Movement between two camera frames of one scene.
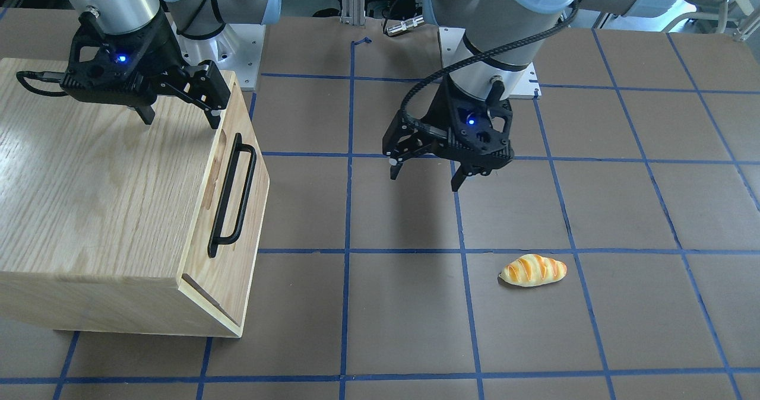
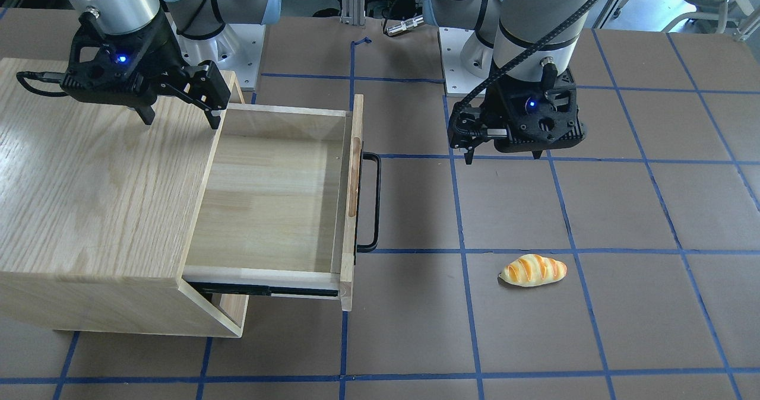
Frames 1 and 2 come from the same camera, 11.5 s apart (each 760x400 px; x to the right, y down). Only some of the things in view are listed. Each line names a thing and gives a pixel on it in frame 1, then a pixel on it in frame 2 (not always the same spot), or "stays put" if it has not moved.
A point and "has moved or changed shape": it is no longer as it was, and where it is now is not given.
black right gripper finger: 146,113 stays put
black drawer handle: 214,243 → 376,244
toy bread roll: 533,270 stays put
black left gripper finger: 403,137 → 466,129
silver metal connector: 405,25 stays put
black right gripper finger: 202,84 stays put
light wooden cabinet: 229,276 has moved or changed shape
